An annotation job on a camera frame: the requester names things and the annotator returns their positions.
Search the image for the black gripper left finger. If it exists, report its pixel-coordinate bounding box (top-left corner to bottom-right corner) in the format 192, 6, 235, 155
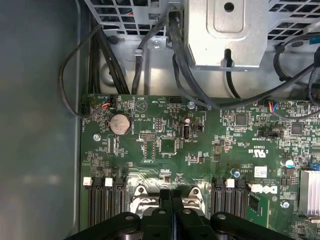
65, 189, 175, 240

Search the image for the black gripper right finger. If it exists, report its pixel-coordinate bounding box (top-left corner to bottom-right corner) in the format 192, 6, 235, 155
170, 189, 270, 240

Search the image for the metal socket cover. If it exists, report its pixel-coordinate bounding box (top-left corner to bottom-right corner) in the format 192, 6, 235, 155
129, 196, 204, 218

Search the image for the CPU socket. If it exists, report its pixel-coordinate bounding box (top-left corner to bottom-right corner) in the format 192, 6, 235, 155
128, 184, 205, 222

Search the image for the rectangular black chip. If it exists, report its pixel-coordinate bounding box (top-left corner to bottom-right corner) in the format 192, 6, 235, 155
247, 194, 261, 214

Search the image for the green motherboard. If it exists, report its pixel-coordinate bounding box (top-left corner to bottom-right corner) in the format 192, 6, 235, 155
80, 92, 320, 240

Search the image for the internal USB port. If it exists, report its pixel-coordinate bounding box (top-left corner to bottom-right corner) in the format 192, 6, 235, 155
181, 123, 193, 141

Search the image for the round coin battery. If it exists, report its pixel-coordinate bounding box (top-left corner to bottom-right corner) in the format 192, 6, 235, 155
109, 113, 132, 136

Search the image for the square black chip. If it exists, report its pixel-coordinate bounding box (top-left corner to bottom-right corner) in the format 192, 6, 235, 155
235, 113, 249, 126
290, 123, 304, 136

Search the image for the silver finned heatsink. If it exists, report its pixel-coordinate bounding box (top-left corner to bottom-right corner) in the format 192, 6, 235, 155
299, 169, 320, 216

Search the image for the black PC case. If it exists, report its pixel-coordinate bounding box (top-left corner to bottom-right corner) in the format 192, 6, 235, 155
0, 0, 320, 240

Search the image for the perforated metal drive cage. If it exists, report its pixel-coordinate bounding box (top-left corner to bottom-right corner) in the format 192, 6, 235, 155
83, 0, 320, 55

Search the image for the coloured wire board connector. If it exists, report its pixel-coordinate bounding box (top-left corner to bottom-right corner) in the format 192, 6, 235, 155
267, 99, 279, 113
101, 95, 114, 109

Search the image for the grey black cable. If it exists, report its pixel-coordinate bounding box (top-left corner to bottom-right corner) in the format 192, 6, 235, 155
131, 13, 169, 95

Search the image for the thick black cable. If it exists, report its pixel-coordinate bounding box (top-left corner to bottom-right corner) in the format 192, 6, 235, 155
167, 6, 320, 110

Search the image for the black cable bundle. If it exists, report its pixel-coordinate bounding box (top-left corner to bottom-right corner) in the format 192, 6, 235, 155
87, 27, 131, 95

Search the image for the thin black cable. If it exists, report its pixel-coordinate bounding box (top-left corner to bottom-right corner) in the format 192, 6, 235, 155
57, 23, 108, 118

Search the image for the grey metal bay bracket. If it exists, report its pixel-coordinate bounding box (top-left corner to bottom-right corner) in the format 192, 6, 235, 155
183, 0, 270, 73

